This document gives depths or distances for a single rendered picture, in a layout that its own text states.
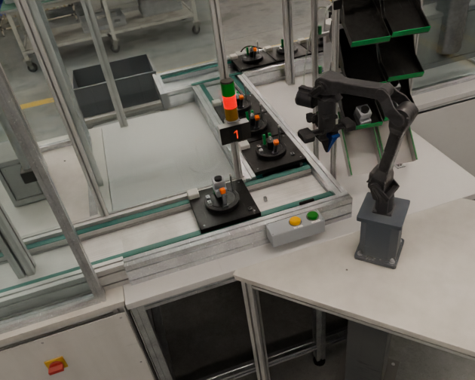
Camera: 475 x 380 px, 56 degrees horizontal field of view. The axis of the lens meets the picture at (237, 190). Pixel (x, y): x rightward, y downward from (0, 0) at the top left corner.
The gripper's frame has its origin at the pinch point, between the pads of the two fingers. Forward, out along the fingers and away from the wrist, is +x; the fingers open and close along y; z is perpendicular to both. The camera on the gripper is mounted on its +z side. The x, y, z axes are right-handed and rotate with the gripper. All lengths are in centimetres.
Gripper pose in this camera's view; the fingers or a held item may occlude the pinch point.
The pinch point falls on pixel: (326, 142)
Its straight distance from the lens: 154.2
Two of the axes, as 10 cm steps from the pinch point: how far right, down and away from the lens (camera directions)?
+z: -3.0, -5.6, 7.8
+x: 1.2, 7.9, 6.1
